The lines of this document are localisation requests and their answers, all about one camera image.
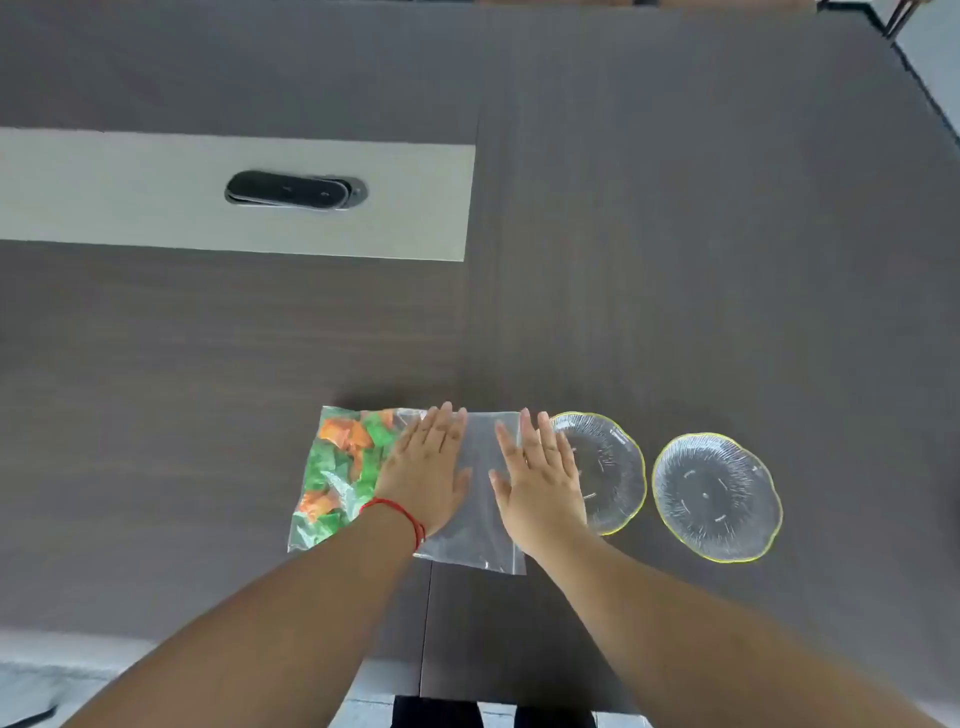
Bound pile of green orange candies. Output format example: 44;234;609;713
296;408;399;545

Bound red string bracelet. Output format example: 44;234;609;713
358;497;427;550

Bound black cable outlet cover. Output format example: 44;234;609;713
224;170;370;213

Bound gold-rimmed glass plate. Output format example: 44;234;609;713
650;431;784;565
547;410;648;538

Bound brown chair with black legs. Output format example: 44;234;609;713
881;0;918;39

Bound black clothing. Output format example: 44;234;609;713
392;695;598;728

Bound dark wooden table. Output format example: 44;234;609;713
0;0;960;714

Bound person's left forearm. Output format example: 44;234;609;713
63;503;421;728

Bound person's left hand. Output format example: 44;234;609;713
371;401;474;540

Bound person's right hand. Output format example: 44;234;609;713
488;407;592;561

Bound person's right forearm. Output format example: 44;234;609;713
528;521;945;728

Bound clear plastic bag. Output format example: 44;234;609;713
287;404;528;577

